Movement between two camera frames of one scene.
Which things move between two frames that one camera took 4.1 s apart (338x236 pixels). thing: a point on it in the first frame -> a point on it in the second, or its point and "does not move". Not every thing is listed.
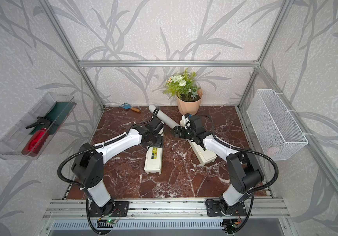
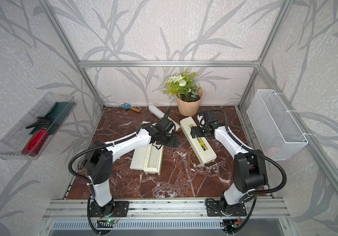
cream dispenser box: [204, 156] does not move
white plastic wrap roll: [168, 121] does not move
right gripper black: [181, 130] -> [197, 132]
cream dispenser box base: [154, 160] does not move
